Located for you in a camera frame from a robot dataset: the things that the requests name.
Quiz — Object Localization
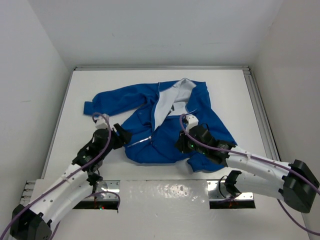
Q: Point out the blue fleece zip jacket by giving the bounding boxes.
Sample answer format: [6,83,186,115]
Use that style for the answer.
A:
[83,78,236,172]

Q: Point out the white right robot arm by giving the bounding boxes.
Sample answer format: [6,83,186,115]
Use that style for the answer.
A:
[175,125,320,213]

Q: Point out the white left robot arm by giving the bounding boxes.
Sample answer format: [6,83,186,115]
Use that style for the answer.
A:
[9,124,132,240]

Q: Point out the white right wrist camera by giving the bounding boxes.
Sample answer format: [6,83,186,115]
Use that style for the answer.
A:
[185,114,199,133]

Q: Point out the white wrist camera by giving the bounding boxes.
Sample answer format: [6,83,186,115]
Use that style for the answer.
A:
[185,114,199,133]
[94,114,109,129]

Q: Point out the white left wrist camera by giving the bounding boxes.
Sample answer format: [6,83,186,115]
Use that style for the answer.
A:
[94,114,109,129]

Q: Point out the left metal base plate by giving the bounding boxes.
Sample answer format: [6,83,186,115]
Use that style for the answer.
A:
[85,180,120,201]

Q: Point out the metal base plate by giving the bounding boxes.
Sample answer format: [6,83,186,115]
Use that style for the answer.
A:
[85,180,120,201]
[206,179,254,202]

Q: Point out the thin black wire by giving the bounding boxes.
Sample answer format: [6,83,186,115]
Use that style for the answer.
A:
[217,175,236,201]

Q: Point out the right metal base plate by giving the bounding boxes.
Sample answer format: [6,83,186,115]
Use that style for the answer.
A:
[206,179,254,202]

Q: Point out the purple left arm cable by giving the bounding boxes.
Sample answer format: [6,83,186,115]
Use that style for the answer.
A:
[0,112,122,240]

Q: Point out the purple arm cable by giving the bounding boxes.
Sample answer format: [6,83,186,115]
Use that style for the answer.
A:
[179,113,320,236]
[0,112,122,240]

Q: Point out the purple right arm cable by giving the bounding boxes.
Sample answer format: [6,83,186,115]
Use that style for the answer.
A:
[179,113,320,236]

